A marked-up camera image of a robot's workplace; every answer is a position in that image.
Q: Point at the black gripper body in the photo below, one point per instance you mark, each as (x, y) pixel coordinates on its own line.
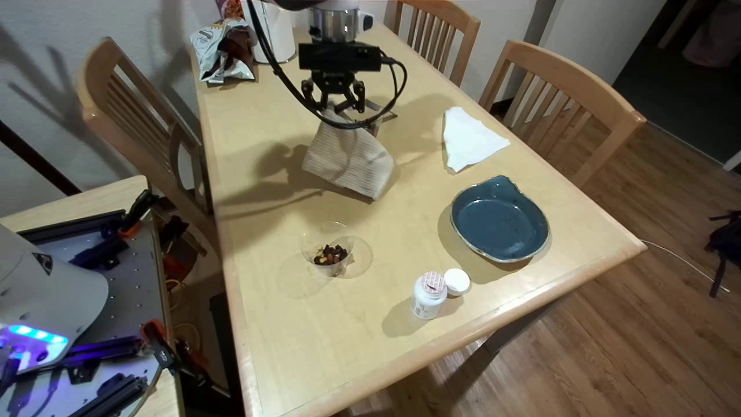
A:
(332, 72)

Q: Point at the beige cloth towel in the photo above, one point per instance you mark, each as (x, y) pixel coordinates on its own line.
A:
(347, 159)

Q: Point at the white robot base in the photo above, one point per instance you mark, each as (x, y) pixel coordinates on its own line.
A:
(45, 301)

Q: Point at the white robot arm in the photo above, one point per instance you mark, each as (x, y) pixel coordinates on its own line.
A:
(332, 19)

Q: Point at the white paper towel roll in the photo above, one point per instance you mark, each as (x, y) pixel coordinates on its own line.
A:
(274, 27)

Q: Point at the crumpled snack bag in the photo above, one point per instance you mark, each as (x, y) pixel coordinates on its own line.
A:
(222, 52)

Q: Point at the near wooden dining chair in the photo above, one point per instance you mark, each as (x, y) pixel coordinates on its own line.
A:
(437, 31)

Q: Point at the wooden dining chair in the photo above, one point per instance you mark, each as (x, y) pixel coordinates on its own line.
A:
(554, 104)
(437, 31)

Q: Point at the white paper napkin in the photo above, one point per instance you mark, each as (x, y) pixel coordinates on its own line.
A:
(469, 140)

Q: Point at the clear dish with brown bits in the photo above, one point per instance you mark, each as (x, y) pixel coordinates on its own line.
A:
(333, 250)

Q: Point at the left side wooden chair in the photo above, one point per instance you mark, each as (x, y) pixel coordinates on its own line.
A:
(138, 122)

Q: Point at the blue ceramic plate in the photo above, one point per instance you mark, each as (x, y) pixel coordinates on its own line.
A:
(496, 221)

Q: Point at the far wooden dining chair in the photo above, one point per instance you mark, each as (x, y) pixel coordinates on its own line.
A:
(554, 104)

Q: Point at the white pill bottle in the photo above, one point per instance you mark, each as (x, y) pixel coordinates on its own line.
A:
(429, 292)

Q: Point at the white bottle cap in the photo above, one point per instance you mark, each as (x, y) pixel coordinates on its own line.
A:
(457, 280)

